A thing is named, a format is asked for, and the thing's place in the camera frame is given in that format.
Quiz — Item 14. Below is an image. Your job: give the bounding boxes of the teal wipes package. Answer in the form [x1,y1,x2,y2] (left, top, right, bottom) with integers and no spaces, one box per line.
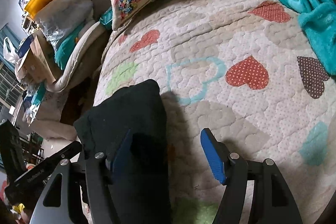
[99,7,113,30]

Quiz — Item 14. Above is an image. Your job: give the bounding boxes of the quilted heart pattern bedspread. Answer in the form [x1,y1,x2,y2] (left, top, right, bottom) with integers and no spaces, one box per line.
[94,0,335,223]

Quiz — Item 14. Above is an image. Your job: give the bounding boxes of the brown cardboard box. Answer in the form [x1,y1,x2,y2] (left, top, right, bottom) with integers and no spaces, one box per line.
[15,28,62,84]

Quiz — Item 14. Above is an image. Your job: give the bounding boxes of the beige padded cushion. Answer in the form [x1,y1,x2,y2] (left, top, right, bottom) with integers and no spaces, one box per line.
[46,22,110,93]

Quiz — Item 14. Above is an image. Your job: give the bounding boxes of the teal cloth on cushion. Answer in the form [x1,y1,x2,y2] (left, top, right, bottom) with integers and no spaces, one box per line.
[55,23,84,71]

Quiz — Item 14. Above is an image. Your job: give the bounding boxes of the teal fluffy towel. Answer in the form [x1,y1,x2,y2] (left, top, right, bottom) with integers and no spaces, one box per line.
[279,0,335,76]

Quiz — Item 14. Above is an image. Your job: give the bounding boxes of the clear plastic bag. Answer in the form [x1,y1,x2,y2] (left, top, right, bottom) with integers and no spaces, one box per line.
[35,0,93,50]

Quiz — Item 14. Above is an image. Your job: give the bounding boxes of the black pants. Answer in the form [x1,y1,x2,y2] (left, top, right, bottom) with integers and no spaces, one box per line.
[74,79,172,223]

